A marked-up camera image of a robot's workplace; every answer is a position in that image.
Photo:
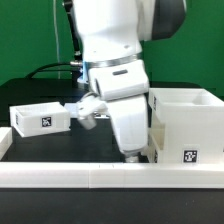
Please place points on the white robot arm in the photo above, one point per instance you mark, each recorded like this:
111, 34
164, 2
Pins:
111, 32

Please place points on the white drawer box front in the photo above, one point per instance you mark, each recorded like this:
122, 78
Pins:
154, 151

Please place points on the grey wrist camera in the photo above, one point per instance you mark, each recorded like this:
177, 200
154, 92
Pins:
87, 106

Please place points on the white marker sheet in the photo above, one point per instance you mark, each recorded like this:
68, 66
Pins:
72, 108

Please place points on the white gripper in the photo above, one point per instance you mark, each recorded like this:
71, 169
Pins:
129, 118

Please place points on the white drawer cabinet frame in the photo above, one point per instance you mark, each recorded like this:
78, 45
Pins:
191, 121

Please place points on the white obstacle fence wall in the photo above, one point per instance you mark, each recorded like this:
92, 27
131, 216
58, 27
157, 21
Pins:
104, 175

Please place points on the white drawer box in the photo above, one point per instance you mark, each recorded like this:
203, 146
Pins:
154, 151
39, 119

